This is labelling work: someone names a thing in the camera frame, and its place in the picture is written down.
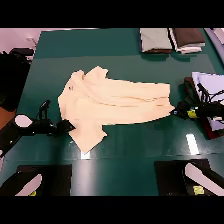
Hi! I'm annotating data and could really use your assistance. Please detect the dark brown folded garment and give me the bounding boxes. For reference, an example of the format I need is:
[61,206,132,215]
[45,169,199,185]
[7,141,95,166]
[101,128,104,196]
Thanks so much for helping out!
[172,28,207,48]

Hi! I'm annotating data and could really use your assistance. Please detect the grey folded garment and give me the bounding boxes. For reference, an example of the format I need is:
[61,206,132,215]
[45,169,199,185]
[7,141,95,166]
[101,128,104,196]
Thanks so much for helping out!
[139,28,174,54]

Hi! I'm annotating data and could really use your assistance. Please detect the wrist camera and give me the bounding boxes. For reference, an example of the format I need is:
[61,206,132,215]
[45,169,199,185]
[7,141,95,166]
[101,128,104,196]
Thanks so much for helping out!
[37,99,53,122]
[196,82,211,105]

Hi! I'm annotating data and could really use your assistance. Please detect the white folded garment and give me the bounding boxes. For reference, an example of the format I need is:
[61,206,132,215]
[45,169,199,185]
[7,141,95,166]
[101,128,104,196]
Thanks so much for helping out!
[168,28,205,55]

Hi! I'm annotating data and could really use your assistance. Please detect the red folded garment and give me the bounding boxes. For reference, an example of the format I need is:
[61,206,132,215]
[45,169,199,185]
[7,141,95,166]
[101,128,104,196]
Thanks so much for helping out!
[199,115,224,141]

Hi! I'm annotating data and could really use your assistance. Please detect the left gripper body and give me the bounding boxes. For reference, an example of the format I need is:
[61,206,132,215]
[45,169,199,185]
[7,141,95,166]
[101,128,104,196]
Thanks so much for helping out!
[54,118,77,136]

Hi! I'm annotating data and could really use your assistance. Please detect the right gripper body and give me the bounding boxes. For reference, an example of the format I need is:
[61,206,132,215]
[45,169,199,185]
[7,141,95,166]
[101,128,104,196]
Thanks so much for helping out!
[173,100,199,121]

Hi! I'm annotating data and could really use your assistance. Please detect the cream shirt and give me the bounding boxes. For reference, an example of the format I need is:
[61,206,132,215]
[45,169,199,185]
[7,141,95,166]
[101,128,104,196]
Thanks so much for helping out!
[57,65,176,155]

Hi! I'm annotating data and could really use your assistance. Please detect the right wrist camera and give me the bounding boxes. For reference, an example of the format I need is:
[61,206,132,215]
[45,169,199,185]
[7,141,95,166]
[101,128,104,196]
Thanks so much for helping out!
[196,82,211,105]

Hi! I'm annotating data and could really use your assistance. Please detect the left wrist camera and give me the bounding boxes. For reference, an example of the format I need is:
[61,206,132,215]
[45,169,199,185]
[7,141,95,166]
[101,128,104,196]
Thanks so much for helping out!
[37,99,53,122]

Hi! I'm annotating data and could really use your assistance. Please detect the black cable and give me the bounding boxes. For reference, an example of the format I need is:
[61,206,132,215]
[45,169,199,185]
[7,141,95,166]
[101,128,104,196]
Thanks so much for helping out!
[208,88,224,103]

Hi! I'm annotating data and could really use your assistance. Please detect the lavender folded garment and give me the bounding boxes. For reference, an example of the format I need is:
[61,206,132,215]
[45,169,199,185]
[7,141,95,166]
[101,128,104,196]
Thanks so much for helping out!
[191,71,224,132]

